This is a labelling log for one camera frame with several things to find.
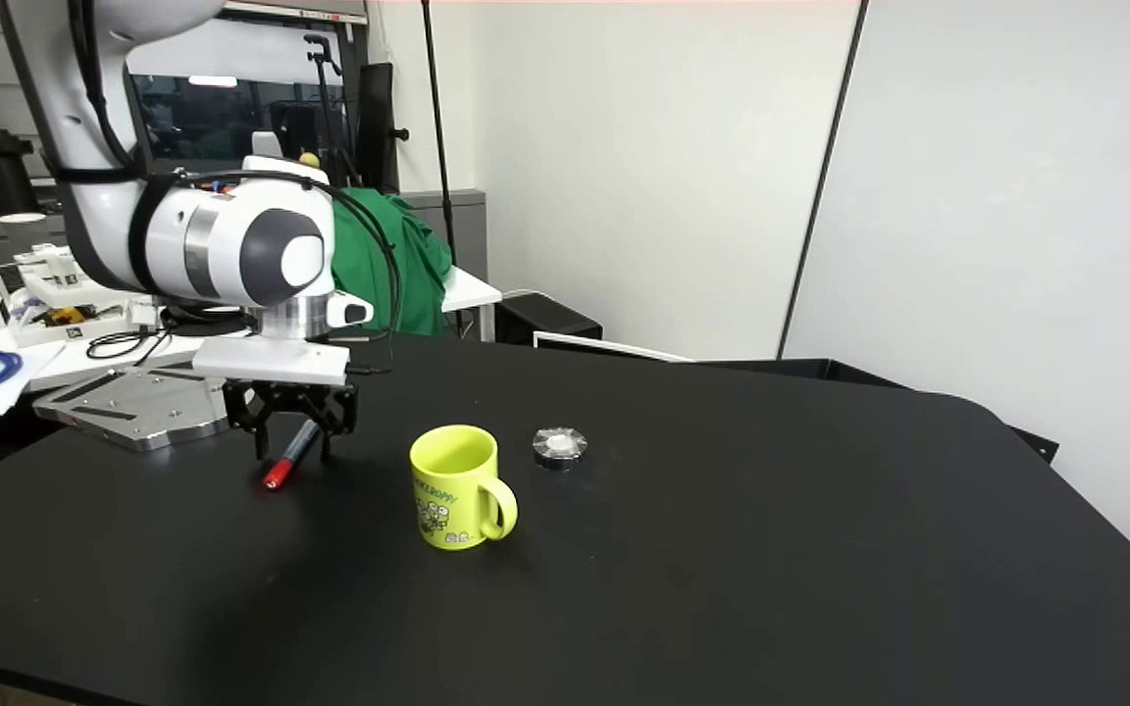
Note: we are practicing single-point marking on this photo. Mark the grey metal mounting plate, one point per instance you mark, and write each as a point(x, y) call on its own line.
point(133, 409)

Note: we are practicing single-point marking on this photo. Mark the small yellow ball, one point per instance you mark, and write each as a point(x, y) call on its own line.
point(310, 159)

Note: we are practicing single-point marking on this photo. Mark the thin black upright pole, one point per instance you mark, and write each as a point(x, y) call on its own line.
point(436, 120)

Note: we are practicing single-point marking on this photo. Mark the red capped sharpie marker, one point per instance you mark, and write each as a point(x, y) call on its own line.
point(278, 473)

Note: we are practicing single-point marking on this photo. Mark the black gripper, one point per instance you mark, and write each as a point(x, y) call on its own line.
point(293, 398)

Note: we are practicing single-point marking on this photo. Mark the slanted black pole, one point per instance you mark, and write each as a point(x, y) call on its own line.
point(821, 170)

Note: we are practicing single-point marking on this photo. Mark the small silver round cap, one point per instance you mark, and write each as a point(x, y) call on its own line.
point(558, 445)

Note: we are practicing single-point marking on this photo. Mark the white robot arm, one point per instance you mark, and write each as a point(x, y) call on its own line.
point(185, 240)

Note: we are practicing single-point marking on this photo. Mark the green cloth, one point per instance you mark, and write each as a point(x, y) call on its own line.
point(389, 268)

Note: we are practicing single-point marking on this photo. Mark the black stand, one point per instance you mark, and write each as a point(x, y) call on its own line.
point(372, 122)

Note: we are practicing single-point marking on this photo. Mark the yellow ceramic mug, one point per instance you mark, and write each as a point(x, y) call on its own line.
point(452, 508)

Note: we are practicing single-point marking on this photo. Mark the black box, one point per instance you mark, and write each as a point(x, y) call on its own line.
point(548, 320)

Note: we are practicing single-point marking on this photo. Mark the white work table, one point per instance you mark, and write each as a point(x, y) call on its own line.
point(468, 290)

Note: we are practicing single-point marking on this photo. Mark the black computer monitor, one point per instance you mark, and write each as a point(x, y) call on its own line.
point(213, 120)

